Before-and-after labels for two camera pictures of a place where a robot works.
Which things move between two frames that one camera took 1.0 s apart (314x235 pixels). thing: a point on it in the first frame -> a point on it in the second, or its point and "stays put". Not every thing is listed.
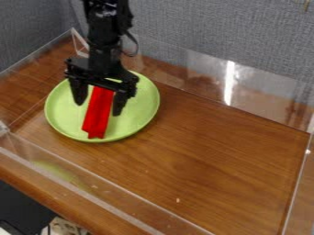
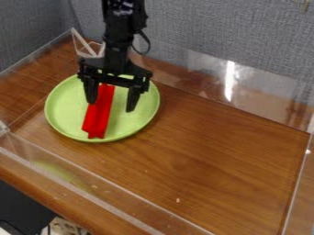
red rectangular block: [98, 111] stays put
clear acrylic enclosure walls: [151, 141] stays put
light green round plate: [66, 114] stays put
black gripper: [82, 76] -> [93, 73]
